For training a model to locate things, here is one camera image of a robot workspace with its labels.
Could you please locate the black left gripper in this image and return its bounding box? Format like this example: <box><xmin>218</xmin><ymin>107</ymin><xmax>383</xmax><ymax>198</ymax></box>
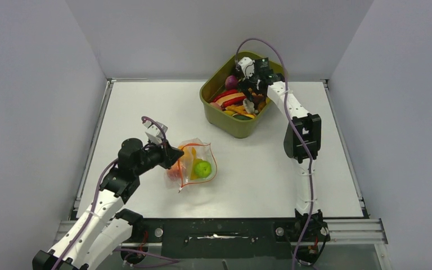
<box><xmin>134</xmin><ymin>137</ymin><xmax>184</xmax><ymax>176</ymax></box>

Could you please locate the yellow bell pepper toy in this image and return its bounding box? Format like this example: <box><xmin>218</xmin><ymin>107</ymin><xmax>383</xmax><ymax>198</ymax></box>
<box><xmin>179</xmin><ymin>145</ymin><xmax>196</xmax><ymax>168</ymax></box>

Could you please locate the pink peach toy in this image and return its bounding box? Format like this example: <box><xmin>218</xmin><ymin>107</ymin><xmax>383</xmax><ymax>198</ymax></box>
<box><xmin>166</xmin><ymin>165</ymin><xmax>181</xmax><ymax>181</ymax></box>

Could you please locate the clear zip top bag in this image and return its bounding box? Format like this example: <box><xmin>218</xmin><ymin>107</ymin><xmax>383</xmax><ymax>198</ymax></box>
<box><xmin>164</xmin><ymin>138</ymin><xmax>218</xmax><ymax>192</ymax></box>

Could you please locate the green lime toy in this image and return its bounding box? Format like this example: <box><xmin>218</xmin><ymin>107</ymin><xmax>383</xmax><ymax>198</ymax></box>
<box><xmin>193</xmin><ymin>160</ymin><xmax>212</xmax><ymax>178</ymax></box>

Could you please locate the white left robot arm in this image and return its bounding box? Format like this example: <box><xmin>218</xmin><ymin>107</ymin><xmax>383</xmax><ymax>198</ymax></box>
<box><xmin>31</xmin><ymin>138</ymin><xmax>184</xmax><ymax>269</ymax></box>

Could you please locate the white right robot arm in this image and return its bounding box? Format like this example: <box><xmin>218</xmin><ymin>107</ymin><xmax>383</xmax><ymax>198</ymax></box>
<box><xmin>236</xmin><ymin>57</ymin><xmax>324</xmax><ymax>242</ymax></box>

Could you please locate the red chili pepper toy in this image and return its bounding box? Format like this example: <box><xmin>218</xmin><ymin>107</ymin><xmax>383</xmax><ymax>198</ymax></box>
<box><xmin>213</xmin><ymin>89</ymin><xmax>239</xmax><ymax>102</ymax></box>

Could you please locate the white garlic toy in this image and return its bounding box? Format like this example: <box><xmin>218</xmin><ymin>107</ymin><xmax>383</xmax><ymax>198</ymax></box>
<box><xmin>242</xmin><ymin>98</ymin><xmax>255</xmax><ymax>114</ymax></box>

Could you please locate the purple onion toy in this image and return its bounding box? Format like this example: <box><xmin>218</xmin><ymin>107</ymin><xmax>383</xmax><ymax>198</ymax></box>
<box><xmin>224</xmin><ymin>75</ymin><xmax>239</xmax><ymax>90</ymax></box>

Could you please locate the orange ginger root toy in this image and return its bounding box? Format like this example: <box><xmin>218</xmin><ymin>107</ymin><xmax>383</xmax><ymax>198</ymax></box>
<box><xmin>225</xmin><ymin>105</ymin><xmax>248</xmax><ymax>115</ymax></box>

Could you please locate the dark green avocado toy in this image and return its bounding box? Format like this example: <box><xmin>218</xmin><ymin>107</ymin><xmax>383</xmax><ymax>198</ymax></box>
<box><xmin>232</xmin><ymin>114</ymin><xmax>253</xmax><ymax>120</ymax></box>

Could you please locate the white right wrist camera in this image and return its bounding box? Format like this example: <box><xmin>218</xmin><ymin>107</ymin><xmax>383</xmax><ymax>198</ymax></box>
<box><xmin>237</xmin><ymin>57</ymin><xmax>255</xmax><ymax>79</ymax></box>

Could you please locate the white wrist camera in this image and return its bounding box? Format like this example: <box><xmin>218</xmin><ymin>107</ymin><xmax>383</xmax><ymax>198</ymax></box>
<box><xmin>237</xmin><ymin>57</ymin><xmax>255</xmax><ymax>79</ymax></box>
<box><xmin>143</xmin><ymin>120</ymin><xmax>168</xmax><ymax>145</ymax></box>

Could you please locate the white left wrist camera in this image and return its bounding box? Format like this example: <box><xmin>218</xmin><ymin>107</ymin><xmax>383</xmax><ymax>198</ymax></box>
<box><xmin>143</xmin><ymin>120</ymin><xmax>168</xmax><ymax>145</ymax></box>

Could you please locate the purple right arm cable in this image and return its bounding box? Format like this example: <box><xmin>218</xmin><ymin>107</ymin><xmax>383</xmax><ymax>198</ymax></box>
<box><xmin>235</xmin><ymin>38</ymin><xmax>316</xmax><ymax>270</ymax></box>

